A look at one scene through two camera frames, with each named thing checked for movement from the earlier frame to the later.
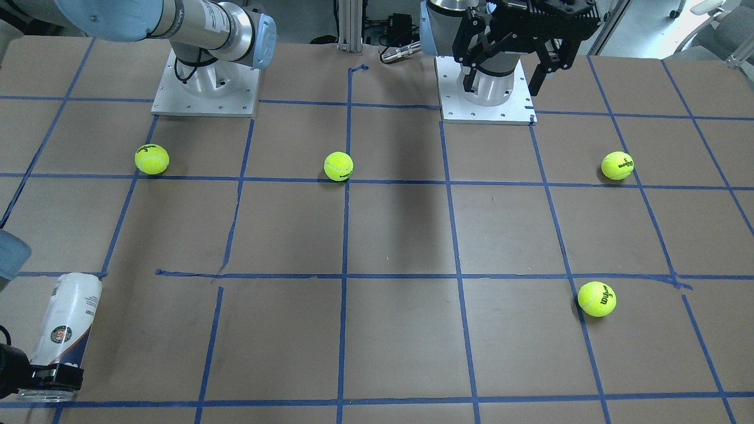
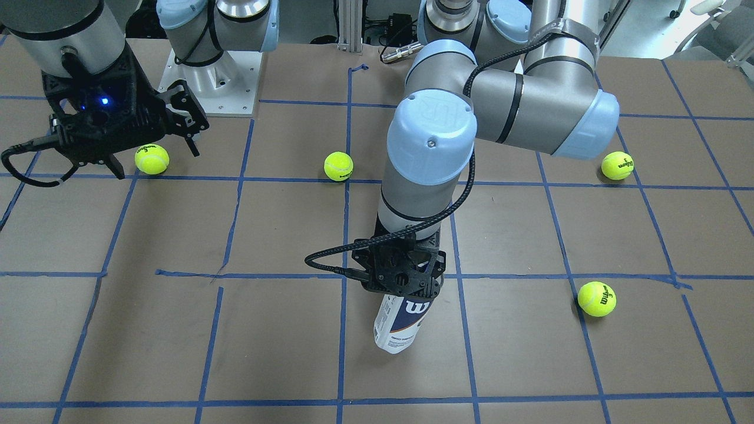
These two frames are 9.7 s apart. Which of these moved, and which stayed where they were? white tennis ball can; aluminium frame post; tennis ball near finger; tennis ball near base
Moved: white tennis ball can
Stayed: tennis ball near base; tennis ball near finger; aluminium frame post
